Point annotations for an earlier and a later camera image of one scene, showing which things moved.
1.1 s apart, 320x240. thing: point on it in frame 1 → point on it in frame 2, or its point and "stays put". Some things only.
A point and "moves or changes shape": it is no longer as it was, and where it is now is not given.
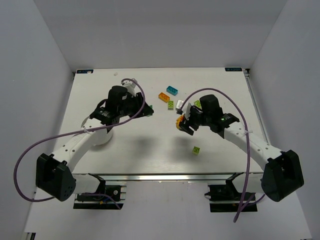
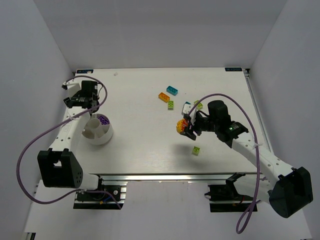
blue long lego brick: (172, 90) stays put
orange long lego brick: (163, 97) stays put
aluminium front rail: (168, 177) stays put
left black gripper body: (139, 105) → (74, 101)
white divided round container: (102, 136) stays put
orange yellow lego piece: (179, 120) moves or changes shape
